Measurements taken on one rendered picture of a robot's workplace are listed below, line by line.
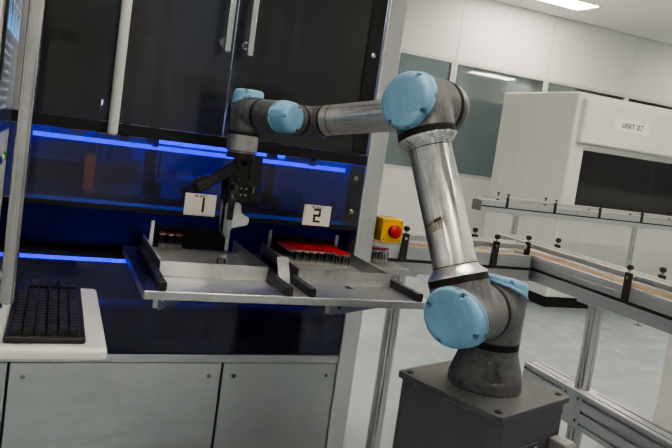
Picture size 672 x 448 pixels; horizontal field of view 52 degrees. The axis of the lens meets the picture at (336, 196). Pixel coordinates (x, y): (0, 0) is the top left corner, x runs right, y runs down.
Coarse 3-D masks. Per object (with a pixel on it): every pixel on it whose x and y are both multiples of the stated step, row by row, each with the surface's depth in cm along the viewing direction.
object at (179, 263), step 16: (144, 240) 185; (160, 256) 179; (176, 256) 182; (192, 256) 185; (208, 256) 188; (240, 256) 191; (176, 272) 160; (192, 272) 161; (208, 272) 163; (224, 272) 164; (240, 272) 166; (256, 272) 167
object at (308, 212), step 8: (304, 208) 197; (312, 208) 198; (320, 208) 199; (328, 208) 200; (304, 216) 198; (312, 216) 199; (320, 216) 200; (328, 216) 201; (304, 224) 198; (312, 224) 199; (320, 224) 200; (328, 224) 201
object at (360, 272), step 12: (264, 252) 199; (276, 252) 190; (348, 252) 207; (360, 264) 198; (372, 264) 192; (300, 276) 172; (312, 276) 173; (324, 276) 174; (336, 276) 175; (348, 276) 177; (360, 276) 178; (372, 276) 179; (384, 276) 181
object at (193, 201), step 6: (186, 192) 184; (186, 198) 184; (192, 198) 185; (198, 198) 185; (210, 198) 187; (216, 198) 187; (186, 204) 184; (192, 204) 185; (198, 204) 186; (204, 204) 186; (210, 204) 187; (186, 210) 185; (192, 210) 185; (198, 210) 186; (204, 210) 187; (210, 210) 187; (210, 216) 187
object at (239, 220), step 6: (240, 204) 167; (234, 210) 166; (240, 210) 167; (234, 216) 166; (240, 216) 167; (228, 222) 165; (234, 222) 167; (240, 222) 167; (246, 222) 168; (228, 228) 166; (228, 234) 167
